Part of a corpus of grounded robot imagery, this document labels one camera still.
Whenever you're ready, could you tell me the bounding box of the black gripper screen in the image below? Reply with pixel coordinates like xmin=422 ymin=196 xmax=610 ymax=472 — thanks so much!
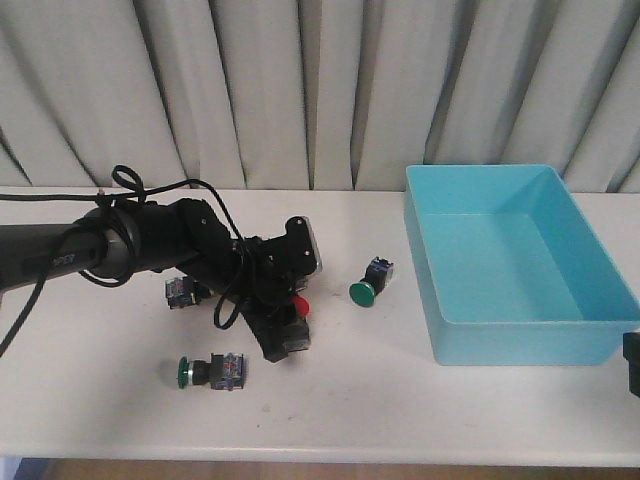
xmin=189 ymin=216 xmax=316 ymax=362
xmin=623 ymin=332 xmax=640 ymax=397

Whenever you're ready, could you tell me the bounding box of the red push button front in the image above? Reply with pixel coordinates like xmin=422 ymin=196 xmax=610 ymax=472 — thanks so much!
xmin=282 ymin=294 xmax=313 ymax=353

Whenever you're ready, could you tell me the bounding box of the blue plastic box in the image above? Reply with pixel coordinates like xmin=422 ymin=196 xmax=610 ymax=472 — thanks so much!
xmin=404 ymin=164 xmax=639 ymax=366

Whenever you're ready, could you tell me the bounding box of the green push button front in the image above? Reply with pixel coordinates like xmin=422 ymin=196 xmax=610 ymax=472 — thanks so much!
xmin=176 ymin=353 xmax=246 ymax=391

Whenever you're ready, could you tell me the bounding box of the green push button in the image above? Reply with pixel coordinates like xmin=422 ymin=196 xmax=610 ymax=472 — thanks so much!
xmin=348 ymin=256 xmax=395 ymax=308
xmin=176 ymin=353 xmax=246 ymax=391

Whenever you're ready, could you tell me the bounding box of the yellow push button lying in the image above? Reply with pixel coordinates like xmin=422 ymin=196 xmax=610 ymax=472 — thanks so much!
xmin=165 ymin=276 xmax=212 ymax=309

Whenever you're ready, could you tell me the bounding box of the green push button right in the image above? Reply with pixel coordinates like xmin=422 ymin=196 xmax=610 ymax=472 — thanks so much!
xmin=348 ymin=256 xmax=395 ymax=308

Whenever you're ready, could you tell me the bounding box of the grey pleated curtain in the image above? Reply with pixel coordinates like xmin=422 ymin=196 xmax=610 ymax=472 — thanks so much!
xmin=1 ymin=1 xmax=639 ymax=193

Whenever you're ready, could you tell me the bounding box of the grey wrist camera screen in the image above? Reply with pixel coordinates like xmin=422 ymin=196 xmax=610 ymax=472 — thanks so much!
xmin=304 ymin=217 xmax=323 ymax=276

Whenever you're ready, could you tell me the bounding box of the black cable screen-left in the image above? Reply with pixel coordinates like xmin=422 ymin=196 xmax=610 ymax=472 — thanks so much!
xmin=1 ymin=165 xmax=247 ymax=351

